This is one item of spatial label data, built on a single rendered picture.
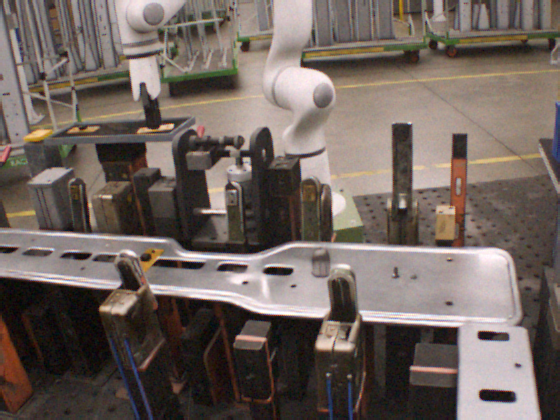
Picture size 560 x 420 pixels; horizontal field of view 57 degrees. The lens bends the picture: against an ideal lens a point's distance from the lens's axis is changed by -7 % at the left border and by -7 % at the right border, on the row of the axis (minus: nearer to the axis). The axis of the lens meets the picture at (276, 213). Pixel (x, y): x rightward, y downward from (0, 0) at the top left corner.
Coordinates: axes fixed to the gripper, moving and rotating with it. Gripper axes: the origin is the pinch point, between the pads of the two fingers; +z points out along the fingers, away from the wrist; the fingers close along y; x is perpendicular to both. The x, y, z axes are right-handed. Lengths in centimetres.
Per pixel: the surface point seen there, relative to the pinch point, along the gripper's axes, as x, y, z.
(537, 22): 454, -694, 77
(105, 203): -9.9, 18.4, 12.5
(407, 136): 50, 37, -1
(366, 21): 179, -677, 59
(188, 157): 10.1, 20.8, 3.7
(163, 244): 3.2, 28.1, 18.8
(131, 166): -7.6, -0.1, 11.2
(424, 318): 47, 61, 19
